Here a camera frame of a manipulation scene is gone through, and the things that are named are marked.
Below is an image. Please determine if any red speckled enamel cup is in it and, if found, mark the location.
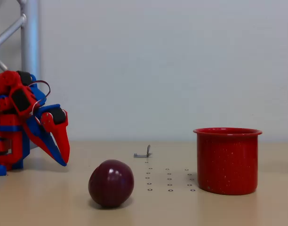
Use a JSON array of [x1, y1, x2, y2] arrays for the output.
[[192, 127, 263, 196]]

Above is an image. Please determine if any dark purple plum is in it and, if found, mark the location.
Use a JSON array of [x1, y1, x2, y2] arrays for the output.
[[88, 159, 135, 209]]

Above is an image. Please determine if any small grey metal bracket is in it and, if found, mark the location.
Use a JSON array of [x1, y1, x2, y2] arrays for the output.
[[133, 145, 153, 158]]

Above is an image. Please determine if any red gripper motor cable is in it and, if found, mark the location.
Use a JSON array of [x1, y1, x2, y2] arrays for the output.
[[30, 80, 51, 114]]

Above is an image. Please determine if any silver metal pipe frame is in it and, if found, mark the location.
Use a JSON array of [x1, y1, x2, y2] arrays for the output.
[[0, 0, 40, 151]]

